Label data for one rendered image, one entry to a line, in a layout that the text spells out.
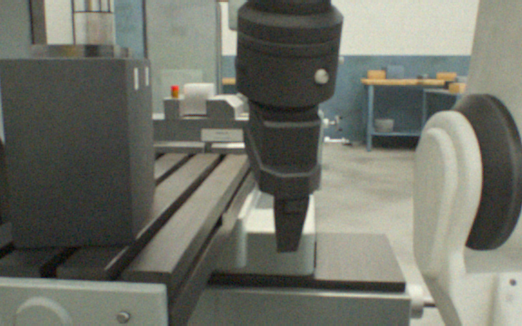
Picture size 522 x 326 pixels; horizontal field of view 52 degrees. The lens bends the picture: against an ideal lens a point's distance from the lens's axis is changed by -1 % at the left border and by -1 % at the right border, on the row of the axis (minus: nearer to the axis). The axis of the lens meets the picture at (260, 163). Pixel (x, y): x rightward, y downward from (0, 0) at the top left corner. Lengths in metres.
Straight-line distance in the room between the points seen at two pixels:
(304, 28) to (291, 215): 0.16
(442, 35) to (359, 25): 1.12
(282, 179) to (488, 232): 0.18
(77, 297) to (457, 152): 0.35
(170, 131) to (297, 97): 0.69
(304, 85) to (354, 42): 7.14
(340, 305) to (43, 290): 0.60
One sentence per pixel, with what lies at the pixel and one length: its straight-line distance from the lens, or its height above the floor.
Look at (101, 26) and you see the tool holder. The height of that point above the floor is 1.15.
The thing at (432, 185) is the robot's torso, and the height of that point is 1.00.
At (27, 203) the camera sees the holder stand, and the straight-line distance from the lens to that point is 0.57.
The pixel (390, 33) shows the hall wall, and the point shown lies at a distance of 7.63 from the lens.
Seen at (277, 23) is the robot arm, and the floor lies 1.14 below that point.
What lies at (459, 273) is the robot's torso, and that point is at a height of 0.93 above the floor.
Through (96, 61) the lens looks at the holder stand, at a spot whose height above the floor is 1.11.
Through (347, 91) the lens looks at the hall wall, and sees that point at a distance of 7.56.
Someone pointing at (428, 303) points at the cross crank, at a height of 0.63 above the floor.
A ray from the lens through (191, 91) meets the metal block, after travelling 1.12.
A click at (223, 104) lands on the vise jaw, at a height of 1.02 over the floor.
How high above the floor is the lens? 1.11
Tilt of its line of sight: 11 degrees down
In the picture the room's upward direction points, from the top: straight up
